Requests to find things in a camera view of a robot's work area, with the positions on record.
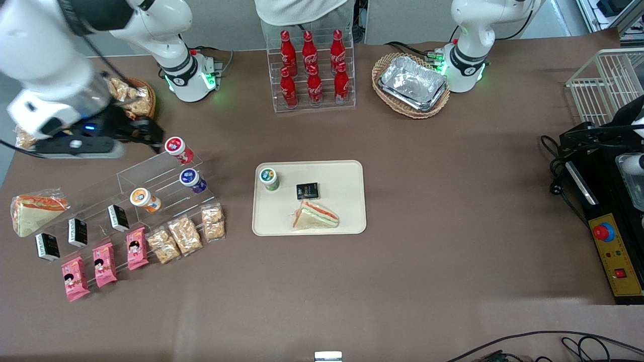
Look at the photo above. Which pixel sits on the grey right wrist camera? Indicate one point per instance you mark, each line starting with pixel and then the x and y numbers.
pixel 75 146

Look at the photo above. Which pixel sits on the small silver white device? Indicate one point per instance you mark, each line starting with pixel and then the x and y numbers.
pixel 328 356

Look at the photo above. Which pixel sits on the oval wicker basket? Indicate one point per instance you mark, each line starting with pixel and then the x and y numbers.
pixel 408 113

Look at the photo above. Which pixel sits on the beige plastic tray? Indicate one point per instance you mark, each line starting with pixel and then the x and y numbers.
pixel 342 201

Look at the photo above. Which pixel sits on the red cola bottle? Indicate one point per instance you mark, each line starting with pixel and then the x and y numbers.
pixel 288 89
pixel 314 86
pixel 337 49
pixel 341 83
pixel 309 50
pixel 287 50

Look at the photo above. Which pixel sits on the clear acrylic stepped display stand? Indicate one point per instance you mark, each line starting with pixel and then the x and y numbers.
pixel 126 173

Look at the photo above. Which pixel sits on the green gum bottle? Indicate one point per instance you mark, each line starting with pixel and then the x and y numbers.
pixel 270 179

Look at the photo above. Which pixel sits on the black box device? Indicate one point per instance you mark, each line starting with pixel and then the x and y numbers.
pixel 611 6

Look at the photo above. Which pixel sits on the pink cartoon snack packet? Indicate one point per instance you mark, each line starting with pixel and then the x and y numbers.
pixel 74 278
pixel 137 255
pixel 104 264

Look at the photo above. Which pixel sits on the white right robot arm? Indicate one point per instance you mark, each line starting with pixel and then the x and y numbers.
pixel 40 50

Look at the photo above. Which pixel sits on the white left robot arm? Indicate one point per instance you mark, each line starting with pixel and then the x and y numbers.
pixel 473 50

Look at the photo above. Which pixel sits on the red gum bottle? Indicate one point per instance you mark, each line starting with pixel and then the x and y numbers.
pixel 178 149

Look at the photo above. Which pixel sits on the black flat snack packet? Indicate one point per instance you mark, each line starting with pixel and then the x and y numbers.
pixel 307 191

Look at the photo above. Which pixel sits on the purple gum bottle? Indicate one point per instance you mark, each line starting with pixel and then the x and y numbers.
pixel 192 180

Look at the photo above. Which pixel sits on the black tray sealing machine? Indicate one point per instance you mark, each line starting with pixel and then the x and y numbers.
pixel 609 191

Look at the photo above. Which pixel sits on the round dark wicker basket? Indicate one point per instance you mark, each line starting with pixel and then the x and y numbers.
pixel 149 100

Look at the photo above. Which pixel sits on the red emergency stop button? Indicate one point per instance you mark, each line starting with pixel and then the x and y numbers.
pixel 602 232

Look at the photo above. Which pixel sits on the small wrapped triangle sandwich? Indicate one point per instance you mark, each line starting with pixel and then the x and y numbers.
pixel 314 216

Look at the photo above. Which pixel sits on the person torso in white shirt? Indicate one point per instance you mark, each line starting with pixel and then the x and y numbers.
pixel 297 10

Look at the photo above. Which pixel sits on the black white rice ball packet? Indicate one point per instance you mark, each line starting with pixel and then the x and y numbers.
pixel 48 246
pixel 118 217
pixel 77 232

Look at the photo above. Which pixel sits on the orange gum bottle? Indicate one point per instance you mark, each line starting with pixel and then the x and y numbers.
pixel 145 199

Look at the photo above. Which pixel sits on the aluminium frame shelf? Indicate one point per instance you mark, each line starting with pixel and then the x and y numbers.
pixel 586 12

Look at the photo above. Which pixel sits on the clear bag of fried snacks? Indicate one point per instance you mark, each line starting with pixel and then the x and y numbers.
pixel 126 95
pixel 22 137

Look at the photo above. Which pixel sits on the red rocker switch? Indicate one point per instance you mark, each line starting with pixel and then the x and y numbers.
pixel 620 273

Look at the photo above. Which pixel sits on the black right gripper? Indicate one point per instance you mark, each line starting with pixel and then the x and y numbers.
pixel 119 124

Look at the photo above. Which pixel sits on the large wrapped triangle sandwich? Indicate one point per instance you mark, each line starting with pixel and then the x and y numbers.
pixel 35 213

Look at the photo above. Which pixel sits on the wrapped puffed rice crisp bar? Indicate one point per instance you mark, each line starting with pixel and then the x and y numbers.
pixel 185 235
pixel 213 222
pixel 162 245

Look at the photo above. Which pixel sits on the clear acrylic bottle rack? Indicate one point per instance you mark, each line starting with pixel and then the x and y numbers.
pixel 326 104

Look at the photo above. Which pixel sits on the silver foil trays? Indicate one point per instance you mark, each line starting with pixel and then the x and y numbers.
pixel 412 80

